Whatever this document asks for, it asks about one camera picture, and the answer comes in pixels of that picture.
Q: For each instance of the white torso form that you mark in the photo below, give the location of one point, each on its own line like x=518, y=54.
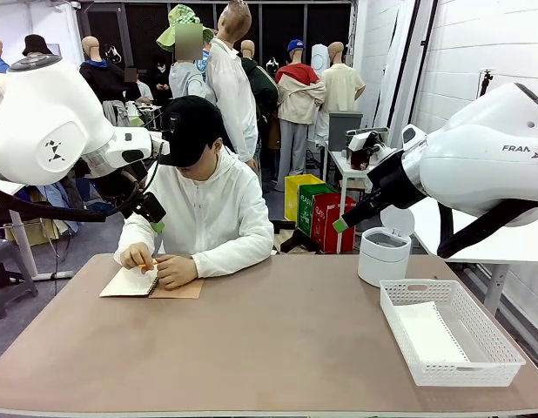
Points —
x=320, y=58

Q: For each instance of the mannequin red beige jacket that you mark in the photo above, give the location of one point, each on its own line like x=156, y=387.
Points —
x=297, y=100

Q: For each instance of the tall mannequin white shirt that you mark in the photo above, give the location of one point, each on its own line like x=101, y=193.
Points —
x=232, y=87

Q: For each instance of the large white desk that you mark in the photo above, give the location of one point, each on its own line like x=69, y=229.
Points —
x=513, y=244

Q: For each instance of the red recycling bin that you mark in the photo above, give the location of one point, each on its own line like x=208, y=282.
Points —
x=325, y=235

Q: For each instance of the black tripod stand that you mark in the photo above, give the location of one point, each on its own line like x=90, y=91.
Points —
x=485, y=82

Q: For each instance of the mannequin cream shirt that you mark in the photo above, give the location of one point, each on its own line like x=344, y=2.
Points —
x=340, y=87

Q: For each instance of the person's left forearm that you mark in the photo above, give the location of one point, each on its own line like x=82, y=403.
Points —
x=234, y=261

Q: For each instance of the dark brown glass jar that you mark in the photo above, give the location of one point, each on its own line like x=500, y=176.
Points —
x=360, y=161

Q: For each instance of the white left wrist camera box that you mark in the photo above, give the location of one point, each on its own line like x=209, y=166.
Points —
x=160, y=143

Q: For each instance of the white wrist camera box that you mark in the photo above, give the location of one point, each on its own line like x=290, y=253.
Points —
x=358, y=140
x=160, y=143

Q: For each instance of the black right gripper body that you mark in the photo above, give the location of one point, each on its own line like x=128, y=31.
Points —
x=393, y=183

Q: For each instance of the person in white hoodie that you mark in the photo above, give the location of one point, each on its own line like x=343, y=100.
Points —
x=221, y=209

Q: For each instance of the black baseball cap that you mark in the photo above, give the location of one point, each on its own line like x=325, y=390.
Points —
x=190, y=130

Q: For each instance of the white work table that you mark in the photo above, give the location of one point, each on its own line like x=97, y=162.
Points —
x=23, y=244

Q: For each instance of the mannequin black bucket hat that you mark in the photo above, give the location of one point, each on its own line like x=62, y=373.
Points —
x=36, y=43

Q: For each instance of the grey box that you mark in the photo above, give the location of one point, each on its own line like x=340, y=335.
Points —
x=338, y=130

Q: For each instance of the small white side table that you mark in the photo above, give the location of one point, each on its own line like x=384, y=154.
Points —
x=345, y=172

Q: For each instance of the yellow recycling bin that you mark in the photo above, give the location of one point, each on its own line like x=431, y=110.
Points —
x=293, y=196

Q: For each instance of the person's left hand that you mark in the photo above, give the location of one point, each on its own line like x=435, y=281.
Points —
x=177, y=272

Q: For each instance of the black wall pole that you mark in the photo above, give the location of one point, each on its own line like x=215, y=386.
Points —
x=425, y=52
x=404, y=56

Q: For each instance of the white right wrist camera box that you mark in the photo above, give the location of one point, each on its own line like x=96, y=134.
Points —
x=358, y=140

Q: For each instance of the cardboard box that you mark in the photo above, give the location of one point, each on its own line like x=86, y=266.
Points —
x=34, y=233

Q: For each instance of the white lidded trash can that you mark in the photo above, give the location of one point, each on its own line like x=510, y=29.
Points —
x=382, y=261

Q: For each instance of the person's right hand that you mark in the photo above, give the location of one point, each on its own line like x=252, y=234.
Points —
x=134, y=257

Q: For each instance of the mannequin black jacket blue collar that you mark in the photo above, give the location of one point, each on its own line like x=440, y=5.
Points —
x=103, y=82

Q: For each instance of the mannequin green checked hat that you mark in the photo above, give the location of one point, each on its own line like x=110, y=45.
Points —
x=184, y=82

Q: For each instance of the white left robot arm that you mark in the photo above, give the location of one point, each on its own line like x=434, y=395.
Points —
x=34, y=122

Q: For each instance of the person's right forearm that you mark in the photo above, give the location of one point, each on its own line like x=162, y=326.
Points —
x=129, y=239

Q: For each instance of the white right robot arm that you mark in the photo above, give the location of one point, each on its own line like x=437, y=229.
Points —
x=478, y=174

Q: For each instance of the background person black clothes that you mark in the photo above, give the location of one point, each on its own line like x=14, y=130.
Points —
x=162, y=80

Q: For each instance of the orange pencil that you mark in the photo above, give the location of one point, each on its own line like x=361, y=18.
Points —
x=143, y=265

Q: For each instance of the spiral notebook brown cover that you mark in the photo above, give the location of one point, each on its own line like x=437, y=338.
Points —
x=129, y=283

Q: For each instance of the white torn paper sheet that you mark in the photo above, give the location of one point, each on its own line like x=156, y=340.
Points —
x=430, y=333

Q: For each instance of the black stand base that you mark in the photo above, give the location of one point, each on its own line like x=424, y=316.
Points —
x=299, y=239

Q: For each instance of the mannequin dark green jacket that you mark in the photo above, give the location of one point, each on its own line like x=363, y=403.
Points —
x=262, y=87

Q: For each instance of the white perforated plastic basket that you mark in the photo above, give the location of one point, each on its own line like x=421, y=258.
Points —
x=491, y=348

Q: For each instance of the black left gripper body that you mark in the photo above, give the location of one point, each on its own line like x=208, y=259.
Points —
x=149, y=208

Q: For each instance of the green recycling bin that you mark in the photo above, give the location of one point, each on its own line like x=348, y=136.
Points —
x=306, y=209

